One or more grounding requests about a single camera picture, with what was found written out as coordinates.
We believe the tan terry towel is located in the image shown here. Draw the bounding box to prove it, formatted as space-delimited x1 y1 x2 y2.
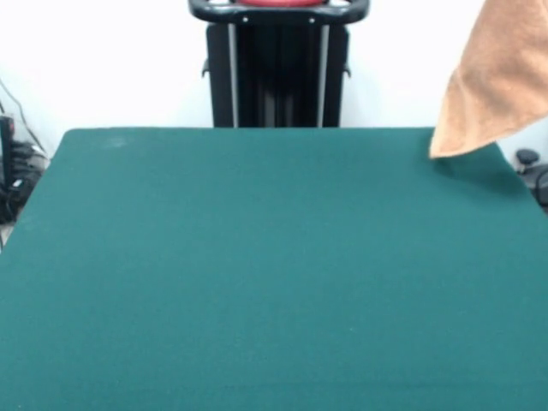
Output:
429 0 548 160

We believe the dark green table cloth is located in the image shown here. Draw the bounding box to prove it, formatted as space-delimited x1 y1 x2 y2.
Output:
0 126 548 411

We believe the black chair base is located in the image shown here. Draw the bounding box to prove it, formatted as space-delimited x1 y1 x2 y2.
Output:
515 148 548 215

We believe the black box with red light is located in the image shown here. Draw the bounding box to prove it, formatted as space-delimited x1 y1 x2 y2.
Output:
0 114 17 192

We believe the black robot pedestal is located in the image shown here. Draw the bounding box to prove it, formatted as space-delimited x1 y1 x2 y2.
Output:
188 0 370 128

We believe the black cable bundle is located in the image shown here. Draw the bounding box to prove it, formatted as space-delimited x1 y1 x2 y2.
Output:
0 140 51 226

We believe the grey wall cable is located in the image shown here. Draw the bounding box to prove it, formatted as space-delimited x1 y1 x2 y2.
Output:
0 76 47 155

